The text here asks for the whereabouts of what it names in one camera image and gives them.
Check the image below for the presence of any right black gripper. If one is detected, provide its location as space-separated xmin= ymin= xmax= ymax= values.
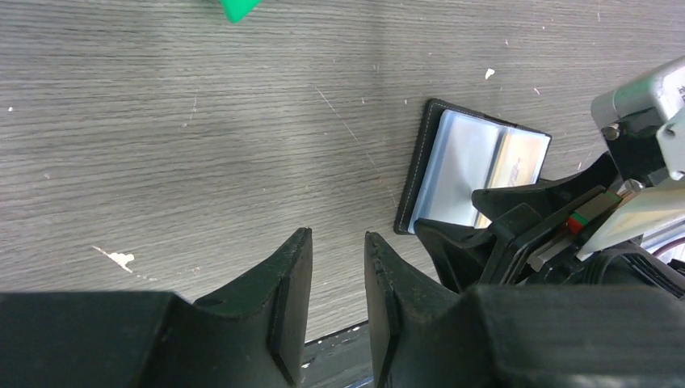
xmin=414 ymin=153 xmax=684 ymax=297

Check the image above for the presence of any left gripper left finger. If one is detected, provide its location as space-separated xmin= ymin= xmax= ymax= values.
xmin=1 ymin=228 xmax=313 ymax=387

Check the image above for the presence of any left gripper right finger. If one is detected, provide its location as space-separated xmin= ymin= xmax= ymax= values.
xmin=364 ymin=232 xmax=684 ymax=387

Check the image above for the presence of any gold card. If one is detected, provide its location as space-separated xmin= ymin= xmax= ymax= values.
xmin=475 ymin=131 xmax=551 ymax=230

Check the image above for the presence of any black leather card holder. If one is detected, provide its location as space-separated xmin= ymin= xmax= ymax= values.
xmin=393 ymin=98 xmax=553 ymax=234

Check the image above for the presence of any green plastic two-compartment bin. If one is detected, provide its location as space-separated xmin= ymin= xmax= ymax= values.
xmin=219 ymin=0 xmax=262 ymax=23

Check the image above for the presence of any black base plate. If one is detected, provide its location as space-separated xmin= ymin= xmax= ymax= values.
xmin=300 ymin=321 xmax=373 ymax=388

